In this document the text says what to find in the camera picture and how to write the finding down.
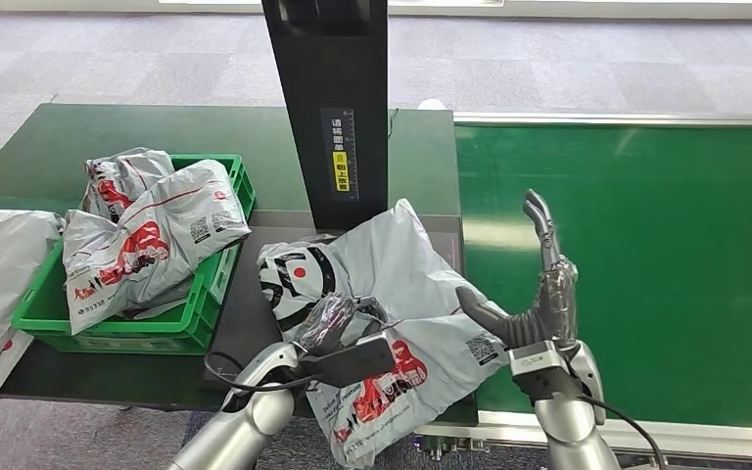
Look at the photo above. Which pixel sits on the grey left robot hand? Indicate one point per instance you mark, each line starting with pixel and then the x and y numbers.
pixel 334 321

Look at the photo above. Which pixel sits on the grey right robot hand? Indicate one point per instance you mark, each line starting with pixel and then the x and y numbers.
pixel 554 305

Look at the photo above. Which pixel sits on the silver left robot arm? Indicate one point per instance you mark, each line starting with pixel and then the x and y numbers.
pixel 246 422

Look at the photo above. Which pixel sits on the green conveyor belt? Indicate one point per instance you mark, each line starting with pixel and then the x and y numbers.
pixel 707 259

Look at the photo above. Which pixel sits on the green plastic crate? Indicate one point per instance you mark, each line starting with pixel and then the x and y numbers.
pixel 181 324

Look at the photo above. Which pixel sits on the large grey red-print mailer bag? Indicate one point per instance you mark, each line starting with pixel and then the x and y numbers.
pixel 155 240

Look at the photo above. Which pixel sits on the small white round object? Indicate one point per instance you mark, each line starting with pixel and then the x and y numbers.
pixel 432 103

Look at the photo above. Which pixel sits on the black scanner column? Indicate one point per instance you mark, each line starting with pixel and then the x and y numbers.
pixel 330 78

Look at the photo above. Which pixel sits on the small grey red-print mailer bag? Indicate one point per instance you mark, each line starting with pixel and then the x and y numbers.
pixel 123 175

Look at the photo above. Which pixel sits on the plain grey mailer bag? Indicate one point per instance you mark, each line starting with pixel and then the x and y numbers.
pixel 0 259

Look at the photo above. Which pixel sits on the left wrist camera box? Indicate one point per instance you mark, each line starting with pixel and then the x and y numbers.
pixel 356 363

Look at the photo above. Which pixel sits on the black scanner base plate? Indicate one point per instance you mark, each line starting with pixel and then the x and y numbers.
pixel 240 311

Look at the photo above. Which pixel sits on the metal bracket under conveyor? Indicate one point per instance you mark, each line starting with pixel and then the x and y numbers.
pixel 447 446

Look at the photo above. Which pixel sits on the aluminium conveyor side rail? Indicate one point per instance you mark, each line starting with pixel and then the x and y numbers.
pixel 609 118
pixel 707 438

